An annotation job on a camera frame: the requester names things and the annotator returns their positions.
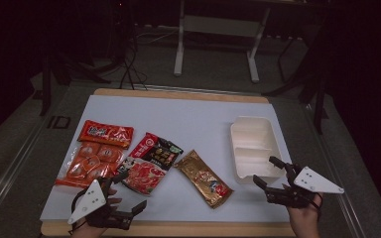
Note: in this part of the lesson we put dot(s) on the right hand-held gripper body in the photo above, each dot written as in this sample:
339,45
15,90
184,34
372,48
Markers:
316,181

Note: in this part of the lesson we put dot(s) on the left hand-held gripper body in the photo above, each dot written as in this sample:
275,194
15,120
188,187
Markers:
89,200

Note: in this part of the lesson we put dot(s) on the orange multi-sachet packet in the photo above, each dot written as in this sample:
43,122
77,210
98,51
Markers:
92,162

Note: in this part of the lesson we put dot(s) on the red and black food packet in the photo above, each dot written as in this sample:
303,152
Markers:
145,172

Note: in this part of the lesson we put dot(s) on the white plastic container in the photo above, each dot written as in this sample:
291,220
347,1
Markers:
254,132

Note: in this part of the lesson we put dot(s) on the gold foil packet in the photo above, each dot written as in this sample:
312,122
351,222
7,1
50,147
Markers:
201,177

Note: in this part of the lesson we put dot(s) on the person's left hand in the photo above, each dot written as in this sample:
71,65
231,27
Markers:
114,199

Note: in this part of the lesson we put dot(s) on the person's right hand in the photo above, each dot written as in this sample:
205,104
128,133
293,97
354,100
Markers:
302,219

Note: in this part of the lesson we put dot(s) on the black stand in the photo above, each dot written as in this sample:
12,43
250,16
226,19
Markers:
45,92
319,105

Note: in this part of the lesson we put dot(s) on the white board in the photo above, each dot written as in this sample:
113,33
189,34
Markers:
185,122

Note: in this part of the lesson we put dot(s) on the white metal stand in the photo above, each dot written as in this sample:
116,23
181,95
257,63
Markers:
218,25

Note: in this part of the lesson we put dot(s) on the black rectangular floor bracket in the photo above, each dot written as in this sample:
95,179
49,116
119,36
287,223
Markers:
51,122

